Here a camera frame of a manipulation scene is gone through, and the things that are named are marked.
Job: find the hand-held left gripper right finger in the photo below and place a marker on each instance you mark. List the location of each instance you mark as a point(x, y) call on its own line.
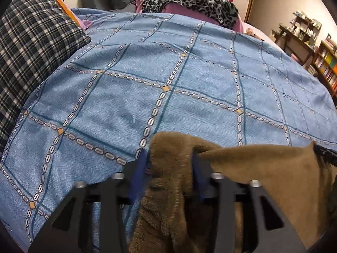
point(201, 179)

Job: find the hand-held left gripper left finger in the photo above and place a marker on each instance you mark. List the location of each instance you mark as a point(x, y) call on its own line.
point(139, 168)

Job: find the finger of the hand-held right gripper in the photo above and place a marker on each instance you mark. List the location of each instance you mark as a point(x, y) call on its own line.
point(326, 152)

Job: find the small round pink item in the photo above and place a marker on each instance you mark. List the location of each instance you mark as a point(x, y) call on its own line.
point(250, 32)

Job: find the wooden door frame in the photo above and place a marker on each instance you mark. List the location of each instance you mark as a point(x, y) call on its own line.
point(251, 0)

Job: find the wooden bookshelf with books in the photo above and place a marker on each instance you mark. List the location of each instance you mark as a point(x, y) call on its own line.
point(327, 63)

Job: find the dark plaid pillow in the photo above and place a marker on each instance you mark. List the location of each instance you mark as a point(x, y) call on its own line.
point(34, 39)

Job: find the orange pillow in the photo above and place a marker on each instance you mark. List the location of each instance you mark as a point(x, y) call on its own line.
point(65, 9)

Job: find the wooden desk with shelf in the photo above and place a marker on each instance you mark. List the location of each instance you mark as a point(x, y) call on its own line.
point(292, 35)

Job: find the brown fleece towel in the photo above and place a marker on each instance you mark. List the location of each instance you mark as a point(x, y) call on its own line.
point(173, 150)

